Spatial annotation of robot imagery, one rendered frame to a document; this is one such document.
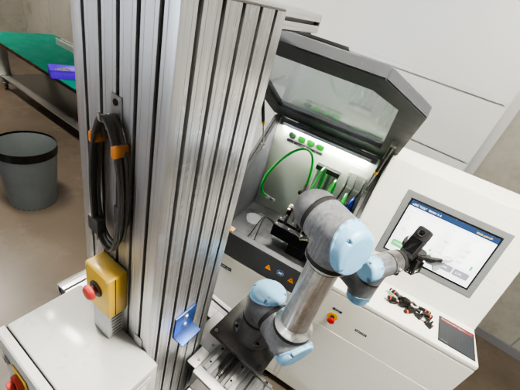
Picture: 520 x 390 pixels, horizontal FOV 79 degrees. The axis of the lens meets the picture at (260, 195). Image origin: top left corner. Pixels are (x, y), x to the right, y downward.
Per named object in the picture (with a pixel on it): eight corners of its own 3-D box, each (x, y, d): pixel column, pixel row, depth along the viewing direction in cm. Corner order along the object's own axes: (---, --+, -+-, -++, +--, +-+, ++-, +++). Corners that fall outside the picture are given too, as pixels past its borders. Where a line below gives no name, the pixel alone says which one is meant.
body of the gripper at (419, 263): (403, 258, 114) (381, 265, 108) (412, 239, 110) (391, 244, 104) (422, 272, 108) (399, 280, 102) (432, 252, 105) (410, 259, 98)
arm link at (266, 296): (266, 295, 116) (276, 270, 109) (285, 326, 107) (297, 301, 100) (237, 303, 110) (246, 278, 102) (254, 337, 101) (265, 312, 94)
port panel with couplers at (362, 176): (329, 209, 193) (349, 165, 176) (330, 206, 195) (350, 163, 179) (348, 219, 189) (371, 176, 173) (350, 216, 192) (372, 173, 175)
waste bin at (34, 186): (50, 180, 310) (43, 127, 279) (72, 203, 290) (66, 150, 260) (-6, 193, 278) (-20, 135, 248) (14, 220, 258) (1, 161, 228)
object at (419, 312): (383, 304, 149) (388, 296, 146) (386, 289, 157) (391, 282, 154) (432, 331, 143) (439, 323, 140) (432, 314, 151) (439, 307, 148)
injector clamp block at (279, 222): (266, 242, 187) (273, 223, 179) (273, 234, 195) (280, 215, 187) (318, 271, 178) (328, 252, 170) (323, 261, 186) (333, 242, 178)
